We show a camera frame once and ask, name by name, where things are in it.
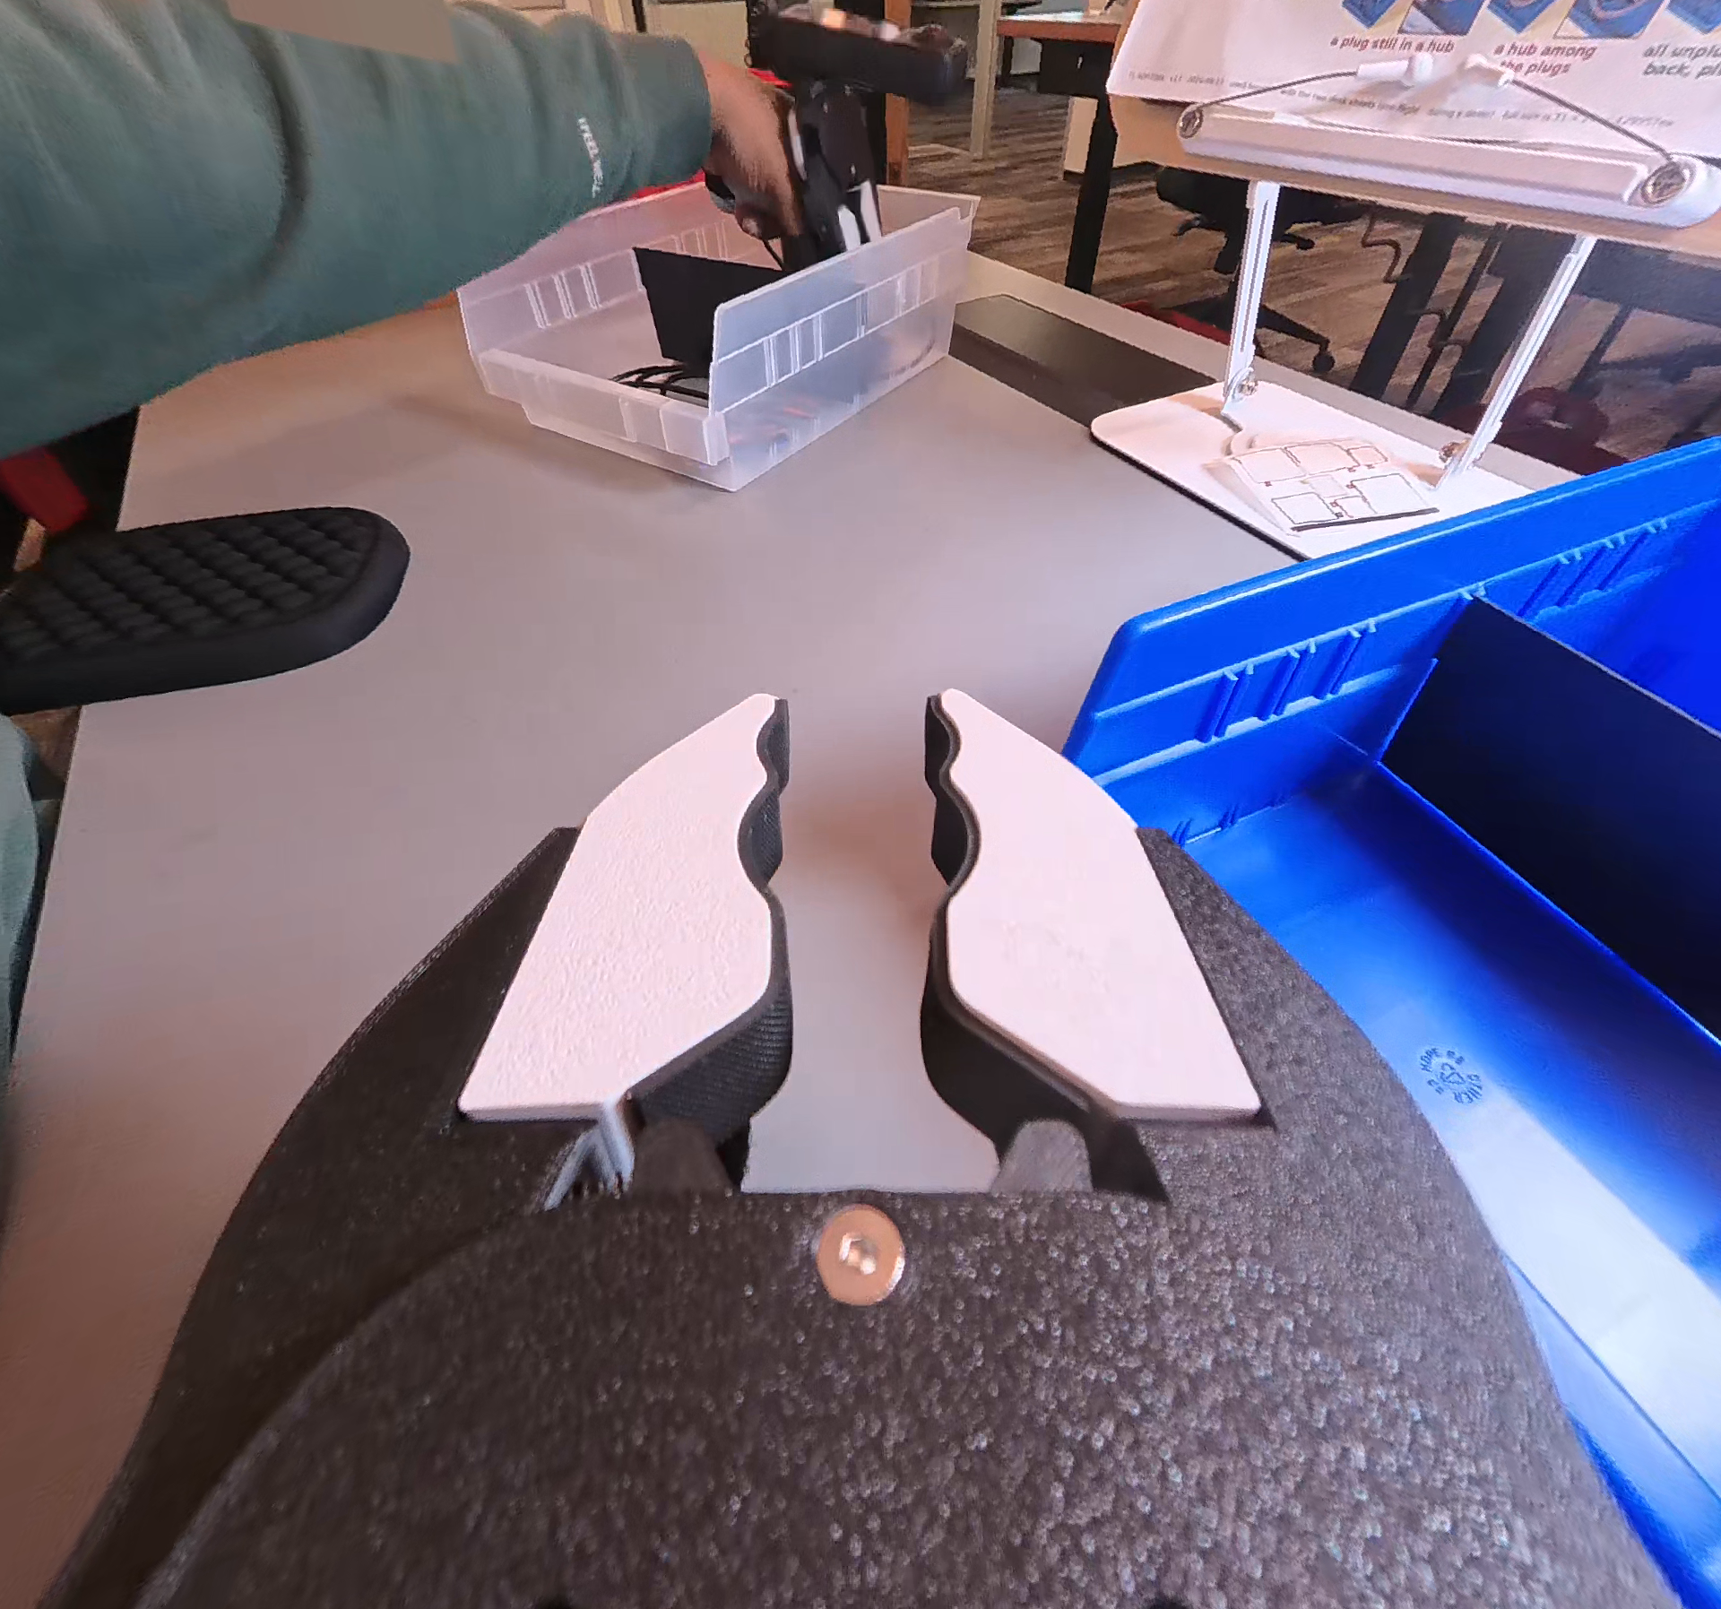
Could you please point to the clear plastic bin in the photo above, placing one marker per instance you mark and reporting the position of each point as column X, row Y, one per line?
column 805, row 347

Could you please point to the person's left hand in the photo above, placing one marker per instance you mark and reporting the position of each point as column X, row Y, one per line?
column 746, row 145

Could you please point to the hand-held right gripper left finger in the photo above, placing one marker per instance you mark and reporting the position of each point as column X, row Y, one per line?
column 635, row 953

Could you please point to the black bin divider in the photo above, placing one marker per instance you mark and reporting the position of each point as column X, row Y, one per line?
column 702, row 293
column 1589, row 802

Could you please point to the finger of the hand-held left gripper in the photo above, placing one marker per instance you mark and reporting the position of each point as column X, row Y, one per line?
column 861, row 219

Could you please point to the black office chair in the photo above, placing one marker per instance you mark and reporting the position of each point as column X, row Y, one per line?
column 1225, row 210

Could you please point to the wooden desk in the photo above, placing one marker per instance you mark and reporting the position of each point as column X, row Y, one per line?
column 1064, row 26

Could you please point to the blue plastic bin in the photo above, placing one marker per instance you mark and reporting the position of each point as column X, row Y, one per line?
column 1346, row 911

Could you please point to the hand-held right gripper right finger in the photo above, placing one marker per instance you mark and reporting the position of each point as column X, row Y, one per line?
column 1090, row 953

